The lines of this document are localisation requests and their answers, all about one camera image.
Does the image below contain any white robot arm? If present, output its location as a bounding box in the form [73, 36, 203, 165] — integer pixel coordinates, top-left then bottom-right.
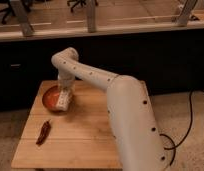
[51, 47, 170, 171]

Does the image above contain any white plastic bottle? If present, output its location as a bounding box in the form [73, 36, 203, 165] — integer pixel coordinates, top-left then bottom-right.
[56, 90, 72, 111]

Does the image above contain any black power cable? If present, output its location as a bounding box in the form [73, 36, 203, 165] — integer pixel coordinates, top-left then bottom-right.
[159, 89, 195, 168]

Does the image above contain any black office chair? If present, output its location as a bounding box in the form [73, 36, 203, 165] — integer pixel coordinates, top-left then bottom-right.
[0, 0, 31, 25]

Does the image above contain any black office chair base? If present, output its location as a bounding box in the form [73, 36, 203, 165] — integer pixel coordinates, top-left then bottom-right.
[67, 0, 99, 13]

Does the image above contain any grey metal window post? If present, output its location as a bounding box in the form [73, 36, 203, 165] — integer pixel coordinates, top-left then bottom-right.
[86, 0, 96, 33]
[10, 0, 34, 37]
[176, 0, 198, 27]

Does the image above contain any orange ceramic bowl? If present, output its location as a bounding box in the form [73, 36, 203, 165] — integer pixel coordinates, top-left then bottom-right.
[41, 84, 75, 113]

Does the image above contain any dark red chili pepper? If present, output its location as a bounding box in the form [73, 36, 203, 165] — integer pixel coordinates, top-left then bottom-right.
[36, 121, 51, 145]

